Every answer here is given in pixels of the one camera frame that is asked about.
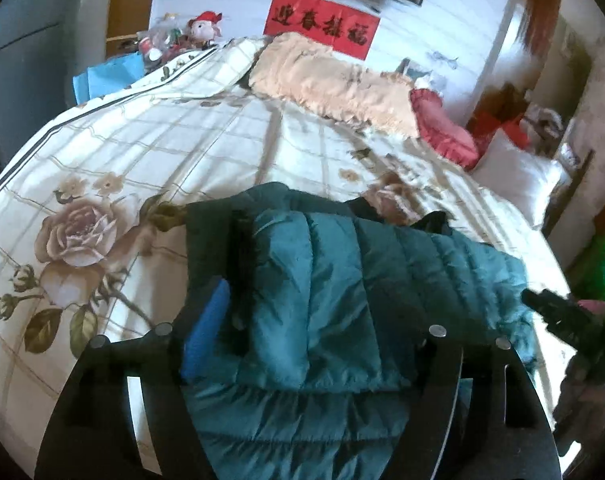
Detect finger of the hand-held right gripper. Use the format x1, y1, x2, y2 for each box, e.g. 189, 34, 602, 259
522, 289, 583, 336

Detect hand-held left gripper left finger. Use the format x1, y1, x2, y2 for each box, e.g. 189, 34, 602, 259
35, 280, 232, 480

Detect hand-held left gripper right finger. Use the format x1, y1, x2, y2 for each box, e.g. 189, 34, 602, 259
402, 327, 563, 480

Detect green quilted jacket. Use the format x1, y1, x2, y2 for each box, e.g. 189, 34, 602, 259
185, 182, 538, 480

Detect red clothes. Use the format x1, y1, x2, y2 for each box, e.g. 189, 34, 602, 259
475, 110, 528, 148

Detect wooden chair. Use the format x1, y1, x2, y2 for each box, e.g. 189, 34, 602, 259
542, 150, 595, 236

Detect white pillow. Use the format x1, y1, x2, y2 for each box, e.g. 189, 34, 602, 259
469, 128, 570, 228

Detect floral checked bed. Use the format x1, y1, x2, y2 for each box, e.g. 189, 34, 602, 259
0, 35, 573, 480

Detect red ruffled pillow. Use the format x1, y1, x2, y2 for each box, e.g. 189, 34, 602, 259
409, 88, 480, 171

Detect blue bag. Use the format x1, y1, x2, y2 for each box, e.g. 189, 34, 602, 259
73, 55, 146, 106

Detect beige fluffy blanket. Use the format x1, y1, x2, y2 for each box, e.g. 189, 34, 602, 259
248, 32, 420, 138

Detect pile of small toys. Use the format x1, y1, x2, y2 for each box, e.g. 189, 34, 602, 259
137, 12, 193, 61

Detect plush toy with red hat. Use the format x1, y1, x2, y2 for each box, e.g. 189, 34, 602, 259
187, 11, 223, 51

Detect red hanging tassel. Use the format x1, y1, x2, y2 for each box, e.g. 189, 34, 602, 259
519, 0, 565, 61

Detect grey refrigerator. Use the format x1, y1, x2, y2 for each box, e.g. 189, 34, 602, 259
0, 0, 90, 161

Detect wooden door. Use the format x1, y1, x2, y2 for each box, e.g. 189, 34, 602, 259
106, 0, 160, 56

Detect red wall banner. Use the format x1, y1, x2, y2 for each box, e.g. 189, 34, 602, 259
263, 0, 381, 60

